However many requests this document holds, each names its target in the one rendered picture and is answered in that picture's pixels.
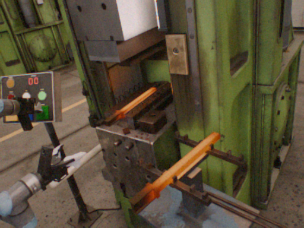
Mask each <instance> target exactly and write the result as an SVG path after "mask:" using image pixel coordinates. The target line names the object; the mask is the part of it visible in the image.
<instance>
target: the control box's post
mask: <svg viewBox="0 0 304 228"><path fill-rule="evenodd" d="M44 125H45V128H46V130H47V132H48V134H49V137H50V139H51V142H52V144H53V147H54V148H56V147H58V146H60V142H59V140H58V137H57V134H56V132H55V128H54V126H53V123H52V122H44ZM60 155H61V158H62V160H64V159H65V155H64V152H63V150H62V149H61V151H60ZM67 182H68V184H69V187H70V188H71V192H72V194H73V195H74V196H77V195H78V194H79V191H78V189H77V186H76V184H75V180H74V179H73V176H72V175H71V176H70V177H69V178H67ZM74 198H75V202H76V203H77V207H78V208H79V211H81V213H82V215H83V218H84V219H86V217H85V215H84V213H83V211H84V210H85V211H86V209H85V206H84V204H83V201H82V200H81V197H80V195H79V196H77V197H74Z"/></svg>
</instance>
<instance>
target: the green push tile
mask: <svg viewBox="0 0 304 228"><path fill-rule="evenodd" d="M42 110H43V112H42V113H40V114H37V120H42V119H49V106H42Z"/></svg>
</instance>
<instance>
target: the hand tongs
mask: <svg viewBox="0 0 304 228"><path fill-rule="evenodd" d="M207 192H208V191H207ZM208 195H211V196H212V197H216V198H218V199H220V200H222V201H224V202H227V203H228V204H231V205H233V206H234V207H237V208H240V209H241V210H243V211H246V212H247V213H249V214H253V215H254V216H257V217H259V218H260V219H263V220H265V221H267V222H269V223H271V224H274V225H275V226H278V227H280V228H288V227H286V226H284V225H282V224H279V223H278V222H275V221H273V220H270V219H268V218H266V217H264V216H262V215H260V214H257V213H255V212H253V211H251V210H249V209H247V208H244V207H241V206H240V205H238V204H235V203H233V202H231V201H228V200H227V199H225V198H222V197H220V196H218V195H215V194H213V193H211V192H208ZM211 202H213V203H215V204H217V205H219V206H221V207H223V208H225V209H227V210H229V211H231V212H233V213H235V214H238V215H240V216H242V217H243V218H245V219H248V220H250V221H252V222H254V223H256V224H258V225H260V226H263V227H264V228H272V227H271V226H267V225H266V224H264V223H262V222H259V221H258V220H255V219H254V218H251V217H249V216H247V215H245V214H242V213H240V212H238V211H237V210H234V209H232V208H230V207H228V206H226V205H224V204H222V203H220V202H217V201H215V200H213V199H211Z"/></svg>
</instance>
